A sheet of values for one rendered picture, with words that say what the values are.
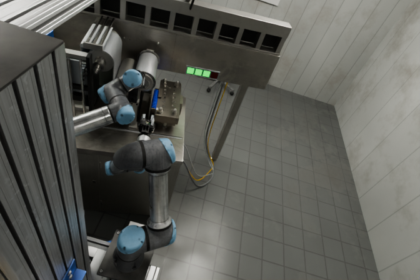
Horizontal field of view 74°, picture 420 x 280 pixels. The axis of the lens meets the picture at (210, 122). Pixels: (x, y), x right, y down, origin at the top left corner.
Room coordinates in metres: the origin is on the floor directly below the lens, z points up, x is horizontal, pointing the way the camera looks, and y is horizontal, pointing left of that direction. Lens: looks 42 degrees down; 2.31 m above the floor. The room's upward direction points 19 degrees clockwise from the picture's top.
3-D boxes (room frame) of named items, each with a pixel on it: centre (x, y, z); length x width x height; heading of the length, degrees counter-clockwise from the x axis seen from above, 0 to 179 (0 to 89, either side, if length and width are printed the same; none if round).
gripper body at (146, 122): (1.08, 0.34, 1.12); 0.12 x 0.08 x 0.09; 15
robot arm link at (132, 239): (0.52, 0.15, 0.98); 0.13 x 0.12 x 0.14; 126
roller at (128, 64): (1.42, 0.61, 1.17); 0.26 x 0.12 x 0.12; 15
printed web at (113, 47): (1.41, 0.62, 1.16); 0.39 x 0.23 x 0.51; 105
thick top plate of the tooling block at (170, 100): (1.53, 0.33, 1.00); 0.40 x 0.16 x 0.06; 15
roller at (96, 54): (1.39, 0.74, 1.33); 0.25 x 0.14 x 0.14; 15
